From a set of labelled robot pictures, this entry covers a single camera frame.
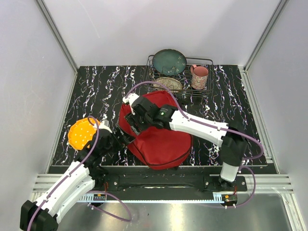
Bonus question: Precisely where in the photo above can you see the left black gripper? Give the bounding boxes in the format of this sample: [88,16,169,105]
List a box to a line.
[101,126,135,156]

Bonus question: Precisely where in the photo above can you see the red student backpack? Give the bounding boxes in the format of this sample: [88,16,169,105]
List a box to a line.
[119,104,193,170]

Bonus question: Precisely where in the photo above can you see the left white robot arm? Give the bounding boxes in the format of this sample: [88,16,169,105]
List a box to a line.
[20,124,134,231]

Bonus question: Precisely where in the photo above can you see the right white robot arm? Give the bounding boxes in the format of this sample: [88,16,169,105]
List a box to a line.
[123,93,248,191]

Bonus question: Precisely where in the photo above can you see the orange plastic plate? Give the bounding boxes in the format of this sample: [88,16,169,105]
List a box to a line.
[67,118,97,151]

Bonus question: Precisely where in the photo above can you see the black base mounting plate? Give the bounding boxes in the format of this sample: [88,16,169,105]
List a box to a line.
[89,166,247,192]

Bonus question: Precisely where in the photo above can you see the speckled beige plate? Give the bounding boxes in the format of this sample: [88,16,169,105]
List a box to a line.
[153,77,182,92]

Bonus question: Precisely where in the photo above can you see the teal ceramic plate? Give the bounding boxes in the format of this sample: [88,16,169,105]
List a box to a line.
[153,49,187,76]

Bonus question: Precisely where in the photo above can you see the pink patterned mug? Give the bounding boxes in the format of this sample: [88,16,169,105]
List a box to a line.
[191,64,209,90]

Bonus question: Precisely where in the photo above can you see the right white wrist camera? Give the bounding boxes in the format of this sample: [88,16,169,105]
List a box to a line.
[122,93,139,104]

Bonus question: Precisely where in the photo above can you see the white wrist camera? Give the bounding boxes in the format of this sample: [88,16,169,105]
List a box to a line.
[99,119,112,133]
[122,93,139,104]

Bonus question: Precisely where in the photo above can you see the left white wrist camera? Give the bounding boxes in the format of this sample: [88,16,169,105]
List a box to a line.
[99,119,112,133]

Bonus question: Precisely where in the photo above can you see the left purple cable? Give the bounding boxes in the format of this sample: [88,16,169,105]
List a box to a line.
[26,115,132,231]

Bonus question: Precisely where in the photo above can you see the black wire dish rack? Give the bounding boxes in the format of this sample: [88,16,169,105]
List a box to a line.
[141,55,215,98]

